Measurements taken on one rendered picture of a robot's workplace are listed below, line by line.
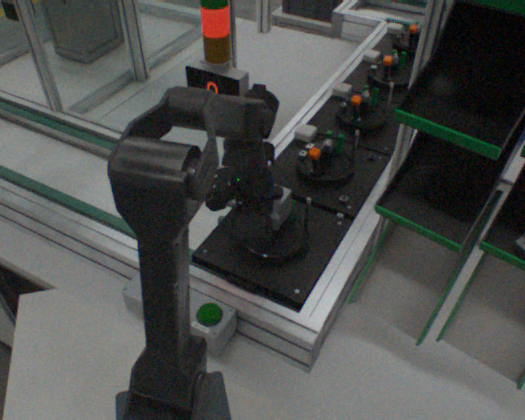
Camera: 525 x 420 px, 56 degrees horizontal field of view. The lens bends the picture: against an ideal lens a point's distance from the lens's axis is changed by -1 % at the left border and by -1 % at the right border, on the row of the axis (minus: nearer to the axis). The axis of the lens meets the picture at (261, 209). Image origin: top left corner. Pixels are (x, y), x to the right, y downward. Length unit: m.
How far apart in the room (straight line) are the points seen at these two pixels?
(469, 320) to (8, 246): 0.98
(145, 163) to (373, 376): 0.67
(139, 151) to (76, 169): 0.91
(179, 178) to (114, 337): 0.66
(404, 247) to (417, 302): 0.09
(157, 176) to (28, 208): 0.79
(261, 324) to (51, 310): 0.45
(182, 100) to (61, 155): 0.94
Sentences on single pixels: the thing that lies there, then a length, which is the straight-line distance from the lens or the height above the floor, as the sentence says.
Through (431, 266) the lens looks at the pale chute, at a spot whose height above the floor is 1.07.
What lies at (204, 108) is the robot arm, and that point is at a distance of 0.47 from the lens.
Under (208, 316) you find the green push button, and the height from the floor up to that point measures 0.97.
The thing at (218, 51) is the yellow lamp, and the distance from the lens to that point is 0.95.
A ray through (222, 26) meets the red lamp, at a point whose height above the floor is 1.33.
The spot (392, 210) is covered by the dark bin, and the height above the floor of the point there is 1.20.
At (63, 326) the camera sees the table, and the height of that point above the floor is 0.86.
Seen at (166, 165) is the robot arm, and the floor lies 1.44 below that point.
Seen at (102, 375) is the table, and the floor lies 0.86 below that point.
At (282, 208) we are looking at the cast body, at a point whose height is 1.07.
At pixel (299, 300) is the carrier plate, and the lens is 0.90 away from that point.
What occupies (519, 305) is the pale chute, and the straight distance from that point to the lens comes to 0.87.
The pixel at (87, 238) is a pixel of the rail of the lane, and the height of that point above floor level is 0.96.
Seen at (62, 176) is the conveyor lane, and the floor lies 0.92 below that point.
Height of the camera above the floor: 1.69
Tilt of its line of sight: 43 degrees down
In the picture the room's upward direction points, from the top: straight up
